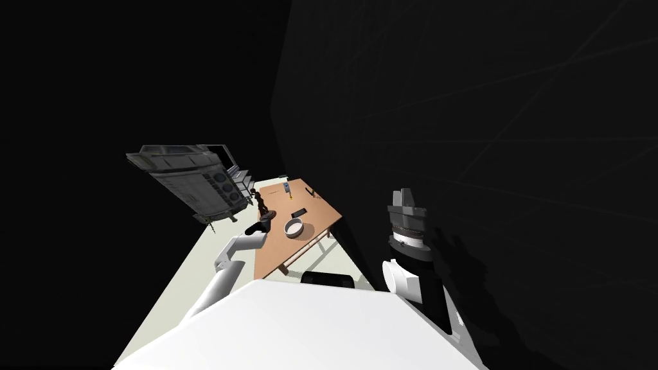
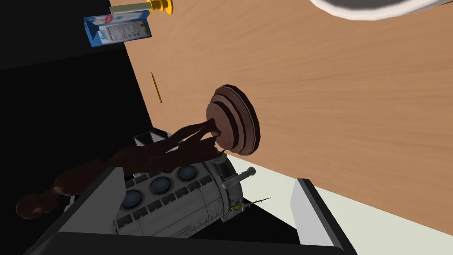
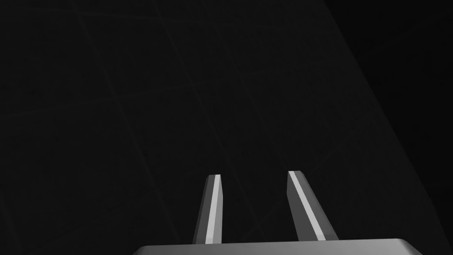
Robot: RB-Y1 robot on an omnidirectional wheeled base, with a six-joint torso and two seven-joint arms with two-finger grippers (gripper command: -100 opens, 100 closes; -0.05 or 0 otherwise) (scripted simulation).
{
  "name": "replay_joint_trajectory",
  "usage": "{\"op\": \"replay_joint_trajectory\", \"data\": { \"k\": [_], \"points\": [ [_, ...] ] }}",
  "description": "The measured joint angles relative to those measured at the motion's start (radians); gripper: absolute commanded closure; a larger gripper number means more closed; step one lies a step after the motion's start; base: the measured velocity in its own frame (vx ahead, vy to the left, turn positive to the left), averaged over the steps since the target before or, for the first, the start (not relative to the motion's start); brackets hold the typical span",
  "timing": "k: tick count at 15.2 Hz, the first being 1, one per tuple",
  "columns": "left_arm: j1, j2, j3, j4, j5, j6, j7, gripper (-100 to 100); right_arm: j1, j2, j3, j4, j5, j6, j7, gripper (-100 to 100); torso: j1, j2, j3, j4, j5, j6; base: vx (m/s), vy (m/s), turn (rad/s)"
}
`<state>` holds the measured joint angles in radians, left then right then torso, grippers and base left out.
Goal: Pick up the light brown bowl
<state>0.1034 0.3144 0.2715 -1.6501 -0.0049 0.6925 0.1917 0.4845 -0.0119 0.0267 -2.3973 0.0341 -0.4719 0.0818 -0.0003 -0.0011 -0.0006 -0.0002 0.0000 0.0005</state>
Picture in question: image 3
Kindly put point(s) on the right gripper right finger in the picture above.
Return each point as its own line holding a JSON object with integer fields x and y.
{"x": 308, "y": 212}

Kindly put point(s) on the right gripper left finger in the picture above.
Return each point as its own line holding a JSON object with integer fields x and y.
{"x": 210, "y": 216}

